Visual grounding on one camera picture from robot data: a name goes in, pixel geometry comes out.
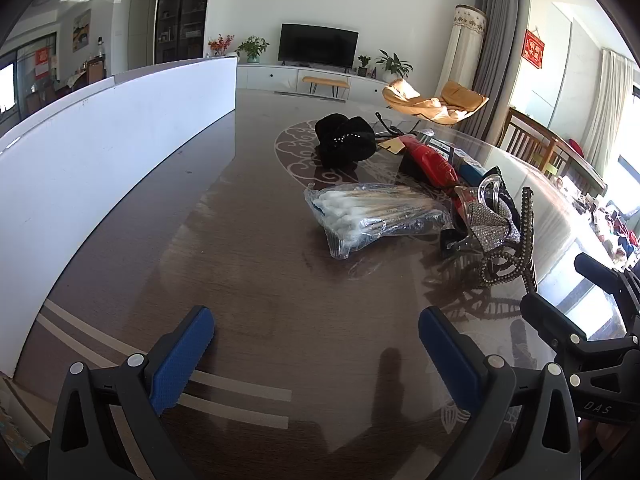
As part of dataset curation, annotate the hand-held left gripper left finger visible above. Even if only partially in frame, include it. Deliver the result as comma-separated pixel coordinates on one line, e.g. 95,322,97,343
47,304,216,480

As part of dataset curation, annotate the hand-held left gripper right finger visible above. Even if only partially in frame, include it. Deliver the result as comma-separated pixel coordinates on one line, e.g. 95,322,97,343
418,305,583,480

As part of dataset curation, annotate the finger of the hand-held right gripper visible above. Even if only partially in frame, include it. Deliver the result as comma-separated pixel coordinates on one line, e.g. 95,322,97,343
520,291,640,386
575,253,640,321

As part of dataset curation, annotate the bronze beaded hair claw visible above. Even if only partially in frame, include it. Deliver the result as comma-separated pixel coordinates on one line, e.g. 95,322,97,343
480,186,538,293

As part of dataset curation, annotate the silver rhinestone bow hair clip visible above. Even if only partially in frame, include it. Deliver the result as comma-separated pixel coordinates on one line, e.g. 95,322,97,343
440,200,521,261

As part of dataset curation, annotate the bag of cotton swabs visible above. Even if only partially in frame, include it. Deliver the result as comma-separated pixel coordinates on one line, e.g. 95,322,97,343
305,182,453,261

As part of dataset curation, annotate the red snack packet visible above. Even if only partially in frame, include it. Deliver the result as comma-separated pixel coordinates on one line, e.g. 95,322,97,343
402,135,460,188

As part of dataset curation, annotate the white storage box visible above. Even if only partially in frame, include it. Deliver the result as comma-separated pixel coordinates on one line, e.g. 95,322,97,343
0,55,238,381

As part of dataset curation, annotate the black rhinestone cloth accessory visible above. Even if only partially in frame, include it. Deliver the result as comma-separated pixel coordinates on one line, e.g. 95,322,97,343
314,114,378,168

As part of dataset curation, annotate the colourful clutter pile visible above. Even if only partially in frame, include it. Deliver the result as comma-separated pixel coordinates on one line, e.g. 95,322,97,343
575,190,640,271

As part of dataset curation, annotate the clear plastic hair claw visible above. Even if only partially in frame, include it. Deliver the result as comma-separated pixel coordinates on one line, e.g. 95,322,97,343
477,172,506,211

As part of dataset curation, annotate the wooden slatted chair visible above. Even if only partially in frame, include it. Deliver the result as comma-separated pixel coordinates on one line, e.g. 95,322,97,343
497,106,608,196

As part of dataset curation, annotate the blue box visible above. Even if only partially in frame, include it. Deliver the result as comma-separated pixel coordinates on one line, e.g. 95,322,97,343
435,142,486,186

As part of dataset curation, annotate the white sheer curtain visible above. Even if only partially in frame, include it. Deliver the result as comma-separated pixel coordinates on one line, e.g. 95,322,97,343
582,47,636,171

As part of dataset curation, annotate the orange rocking chair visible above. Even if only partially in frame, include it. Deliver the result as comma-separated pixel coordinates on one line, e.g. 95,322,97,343
382,78,490,127

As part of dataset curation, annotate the grey curtain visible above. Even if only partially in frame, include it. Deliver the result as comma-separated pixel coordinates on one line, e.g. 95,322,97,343
470,0,523,141

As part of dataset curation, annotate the covered standing air conditioner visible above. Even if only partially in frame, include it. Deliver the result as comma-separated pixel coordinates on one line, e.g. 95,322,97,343
445,4,488,93

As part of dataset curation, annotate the large-leaf potted plant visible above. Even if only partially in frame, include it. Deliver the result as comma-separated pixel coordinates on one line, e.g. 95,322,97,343
375,49,414,80

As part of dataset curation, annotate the white television cabinet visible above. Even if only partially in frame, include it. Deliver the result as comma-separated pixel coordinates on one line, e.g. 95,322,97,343
236,62,396,103

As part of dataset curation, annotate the wooden dining table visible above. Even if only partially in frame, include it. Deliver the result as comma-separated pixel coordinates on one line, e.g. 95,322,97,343
50,72,88,93

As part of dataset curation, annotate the wooden dining chair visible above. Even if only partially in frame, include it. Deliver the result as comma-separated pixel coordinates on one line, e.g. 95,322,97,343
84,56,108,86

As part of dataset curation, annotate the orange bench with metal legs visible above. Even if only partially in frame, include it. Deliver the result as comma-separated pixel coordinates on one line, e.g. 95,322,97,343
302,76,351,97

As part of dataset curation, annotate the red flower arrangement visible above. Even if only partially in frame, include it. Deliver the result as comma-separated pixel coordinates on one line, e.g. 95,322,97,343
207,34,235,57

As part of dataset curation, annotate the bushy green potted plant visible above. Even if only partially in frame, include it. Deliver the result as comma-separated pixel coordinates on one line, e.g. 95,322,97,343
236,35,270,64

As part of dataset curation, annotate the bright window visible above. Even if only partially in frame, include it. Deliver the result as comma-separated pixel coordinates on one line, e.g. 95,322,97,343
0,62,16,113

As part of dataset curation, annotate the white door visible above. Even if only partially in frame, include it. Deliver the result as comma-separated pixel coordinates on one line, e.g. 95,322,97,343
127,0,151,70

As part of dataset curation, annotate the black television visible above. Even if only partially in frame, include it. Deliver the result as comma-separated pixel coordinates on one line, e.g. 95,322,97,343
278,23,360,70

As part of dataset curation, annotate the landscape painting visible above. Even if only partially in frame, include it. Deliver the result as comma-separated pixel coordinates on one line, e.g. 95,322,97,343
72,8,92,53

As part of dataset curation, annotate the dark glass display cabinet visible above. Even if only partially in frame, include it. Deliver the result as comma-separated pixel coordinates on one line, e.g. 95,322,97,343
154,0,216,66

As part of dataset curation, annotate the red wall hanging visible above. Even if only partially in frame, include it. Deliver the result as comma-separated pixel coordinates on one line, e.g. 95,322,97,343
523,29,546,69

